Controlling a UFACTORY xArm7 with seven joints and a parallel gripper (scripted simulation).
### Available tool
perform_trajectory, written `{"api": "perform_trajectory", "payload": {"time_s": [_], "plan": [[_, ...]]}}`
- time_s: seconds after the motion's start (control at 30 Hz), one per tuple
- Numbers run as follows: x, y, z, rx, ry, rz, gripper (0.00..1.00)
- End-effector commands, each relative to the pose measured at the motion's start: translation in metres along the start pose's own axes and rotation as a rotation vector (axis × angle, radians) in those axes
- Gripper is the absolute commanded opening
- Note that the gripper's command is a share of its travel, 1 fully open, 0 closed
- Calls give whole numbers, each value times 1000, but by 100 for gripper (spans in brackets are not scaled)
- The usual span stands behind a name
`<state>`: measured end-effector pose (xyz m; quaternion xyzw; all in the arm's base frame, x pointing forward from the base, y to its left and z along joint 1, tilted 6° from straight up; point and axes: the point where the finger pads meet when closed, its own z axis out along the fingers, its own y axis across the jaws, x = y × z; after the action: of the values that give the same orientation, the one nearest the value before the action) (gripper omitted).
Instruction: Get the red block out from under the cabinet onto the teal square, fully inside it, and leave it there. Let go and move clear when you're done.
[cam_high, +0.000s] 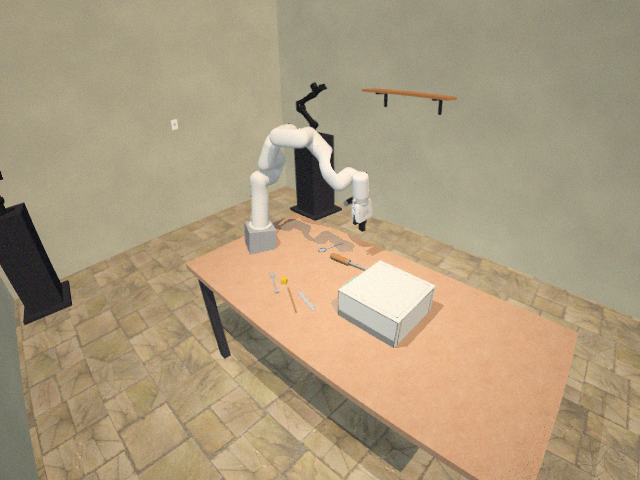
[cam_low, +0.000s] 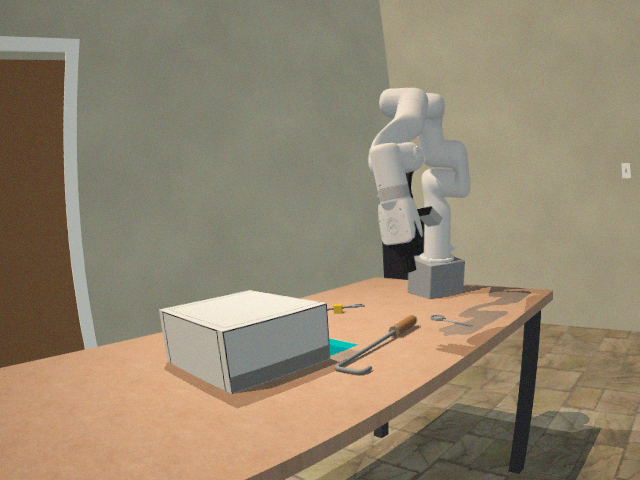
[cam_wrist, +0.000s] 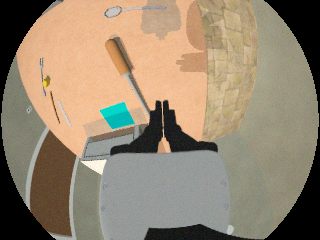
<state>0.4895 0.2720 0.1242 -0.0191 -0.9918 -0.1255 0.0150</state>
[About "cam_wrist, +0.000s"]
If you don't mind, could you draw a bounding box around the teal square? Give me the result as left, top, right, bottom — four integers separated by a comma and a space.
99, 102, 135, 129

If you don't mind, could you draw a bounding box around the grey spoon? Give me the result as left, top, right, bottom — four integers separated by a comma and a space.
104, 6, 166, 18

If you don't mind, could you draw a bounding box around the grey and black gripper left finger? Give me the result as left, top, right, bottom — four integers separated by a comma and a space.
110, 100, 163, 156

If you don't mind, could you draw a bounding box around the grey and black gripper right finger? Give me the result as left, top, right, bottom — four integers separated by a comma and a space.
163, 100, 218, 153

